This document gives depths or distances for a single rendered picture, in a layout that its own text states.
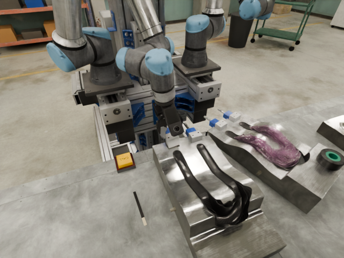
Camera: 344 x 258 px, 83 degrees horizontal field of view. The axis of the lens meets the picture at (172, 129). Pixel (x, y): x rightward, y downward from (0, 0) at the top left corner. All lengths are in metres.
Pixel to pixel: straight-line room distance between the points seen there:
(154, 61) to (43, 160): 1.91
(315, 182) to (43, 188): 1.02
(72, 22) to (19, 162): 1.82
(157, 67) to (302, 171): 0.63
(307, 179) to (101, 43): 0.95
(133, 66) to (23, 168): 1.88
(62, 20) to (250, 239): 0.91
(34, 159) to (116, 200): 1.64
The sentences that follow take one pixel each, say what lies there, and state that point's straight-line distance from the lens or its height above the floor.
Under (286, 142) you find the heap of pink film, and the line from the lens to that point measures 0.98.
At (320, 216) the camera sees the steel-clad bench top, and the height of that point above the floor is 0.80.
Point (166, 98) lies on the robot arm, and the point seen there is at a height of 1.16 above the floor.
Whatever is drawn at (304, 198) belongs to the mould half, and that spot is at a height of 0.86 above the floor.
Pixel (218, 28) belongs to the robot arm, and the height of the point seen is 1.20.
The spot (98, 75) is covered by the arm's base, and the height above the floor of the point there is 1.09.
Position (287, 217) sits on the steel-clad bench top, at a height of 0.80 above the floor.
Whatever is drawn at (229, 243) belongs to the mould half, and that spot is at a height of 0.86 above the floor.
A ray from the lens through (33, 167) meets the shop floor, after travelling 2.29.
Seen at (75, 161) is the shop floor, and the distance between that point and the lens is 2.14.
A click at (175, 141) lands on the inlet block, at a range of 0.80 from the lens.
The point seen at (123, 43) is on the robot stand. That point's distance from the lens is 1.15.
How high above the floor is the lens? 1.49
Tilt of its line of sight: 41 degrees down
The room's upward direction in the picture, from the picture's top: straight up
